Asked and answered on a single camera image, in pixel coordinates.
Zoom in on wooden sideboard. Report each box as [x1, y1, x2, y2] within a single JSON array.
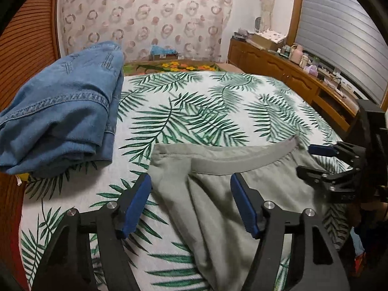
[[227, 38, 360, 134]]

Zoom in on pink jug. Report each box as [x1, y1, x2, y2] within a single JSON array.
[[289, 44, 304, 63]]

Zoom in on wooden window frame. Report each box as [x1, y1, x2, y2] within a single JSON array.
[[286, 0, 305, 48]]

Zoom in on cardboard box with spotted cloth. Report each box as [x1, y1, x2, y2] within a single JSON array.
[[251, 29, 287, 51]]

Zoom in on wooden slatted panel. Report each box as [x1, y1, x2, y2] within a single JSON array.
[[0, 0, 62, 116]]

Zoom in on blue denim jeans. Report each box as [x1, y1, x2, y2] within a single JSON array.
[[0, 41, 125, 177]]

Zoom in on grey-green t-shirt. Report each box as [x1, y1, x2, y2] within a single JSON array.
[[150, 135, 356, 291]]

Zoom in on box with blue cloth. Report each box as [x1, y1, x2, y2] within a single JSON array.
[[151, 45, 179, 61]]

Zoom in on cream lace curtain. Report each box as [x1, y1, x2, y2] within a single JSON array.
[[260, 0, 284, 36]]

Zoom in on palm leaf bed sheet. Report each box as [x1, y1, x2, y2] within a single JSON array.
[[20, 71, 356, 291]]

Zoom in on circle patterned curtain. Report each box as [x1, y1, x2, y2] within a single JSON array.
[[61, 0, 234, 65]]

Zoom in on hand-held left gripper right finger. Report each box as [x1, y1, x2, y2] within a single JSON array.
[[230, 173, 349, 291]]

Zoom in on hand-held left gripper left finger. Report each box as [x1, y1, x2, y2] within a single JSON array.
[[30, 173, 152, 291]]

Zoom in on grey roller shutter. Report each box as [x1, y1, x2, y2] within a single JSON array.
[[295, 0, 388, 105]]

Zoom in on floral blanket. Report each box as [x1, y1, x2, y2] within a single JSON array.
[[123, 61, 226, 76]]

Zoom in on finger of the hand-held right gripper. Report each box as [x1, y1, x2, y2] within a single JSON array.
[[296, 165, 363, 190], [308, 142, 368, 172]]

